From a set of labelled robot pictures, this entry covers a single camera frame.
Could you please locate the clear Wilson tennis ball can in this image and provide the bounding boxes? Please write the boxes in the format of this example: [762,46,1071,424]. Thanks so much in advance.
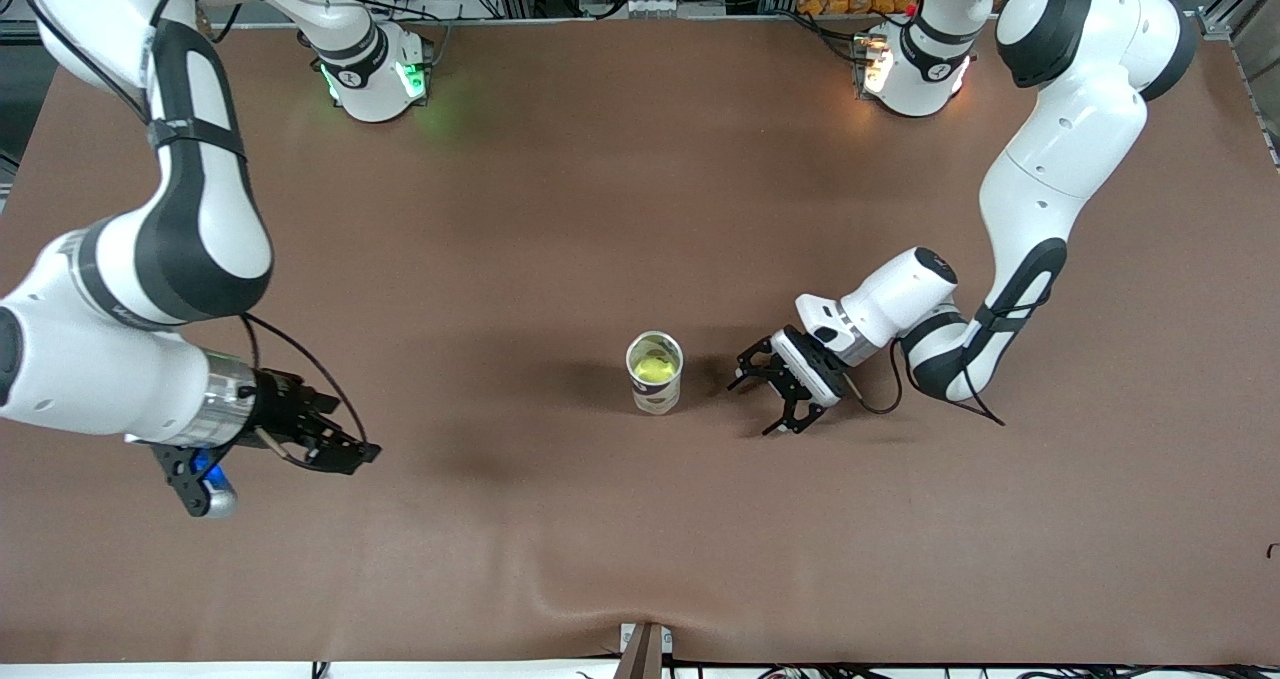
[625,330,686,417]

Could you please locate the brown table mat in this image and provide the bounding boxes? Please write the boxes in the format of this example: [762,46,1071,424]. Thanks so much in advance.
[0,14,1280,666]

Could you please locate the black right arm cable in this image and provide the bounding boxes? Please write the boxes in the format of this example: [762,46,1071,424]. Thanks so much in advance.
[20,0,368,472]

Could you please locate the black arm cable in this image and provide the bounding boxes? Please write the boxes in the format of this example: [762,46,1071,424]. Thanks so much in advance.
[20,0,368,472]
[848,299,1007,429]

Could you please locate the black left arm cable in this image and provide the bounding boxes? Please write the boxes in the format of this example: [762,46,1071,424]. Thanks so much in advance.
[848,299,1007,429]

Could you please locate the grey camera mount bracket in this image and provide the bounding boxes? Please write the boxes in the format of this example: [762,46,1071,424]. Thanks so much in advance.
[619,622,674,679]

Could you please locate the aluminium frame profile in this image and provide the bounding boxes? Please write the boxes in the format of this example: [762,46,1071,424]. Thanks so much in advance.
[1195,0,1280,42]

